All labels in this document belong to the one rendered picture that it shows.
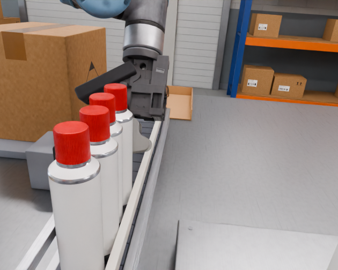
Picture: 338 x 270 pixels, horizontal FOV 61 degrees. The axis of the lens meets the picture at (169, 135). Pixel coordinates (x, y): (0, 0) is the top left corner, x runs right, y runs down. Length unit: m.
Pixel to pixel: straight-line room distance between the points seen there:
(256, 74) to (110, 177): 3.68
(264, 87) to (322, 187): 3.31
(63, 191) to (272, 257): 0.31
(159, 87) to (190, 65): 4.12
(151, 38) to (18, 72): 0.36
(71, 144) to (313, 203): 0.55
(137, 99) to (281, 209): 0.37
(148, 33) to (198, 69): 4.11
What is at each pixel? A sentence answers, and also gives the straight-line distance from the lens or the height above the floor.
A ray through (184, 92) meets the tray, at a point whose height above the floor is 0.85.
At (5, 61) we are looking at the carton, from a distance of 0.77.
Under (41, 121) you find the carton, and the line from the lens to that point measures 0.78.
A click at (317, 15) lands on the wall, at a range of 4.83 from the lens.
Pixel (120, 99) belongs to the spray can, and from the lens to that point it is 0.42.
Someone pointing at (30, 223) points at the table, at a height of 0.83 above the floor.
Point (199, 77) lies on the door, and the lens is 4.65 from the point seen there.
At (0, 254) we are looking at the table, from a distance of 0.54.
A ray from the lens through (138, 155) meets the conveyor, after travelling 0.65.
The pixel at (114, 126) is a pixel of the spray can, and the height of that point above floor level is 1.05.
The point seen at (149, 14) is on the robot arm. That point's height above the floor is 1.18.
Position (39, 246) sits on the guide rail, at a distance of 0.34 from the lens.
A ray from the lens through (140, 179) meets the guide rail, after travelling 0.51.
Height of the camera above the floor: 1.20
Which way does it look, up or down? 25 degrees down
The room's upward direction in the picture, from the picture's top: 4 degrees clockwise
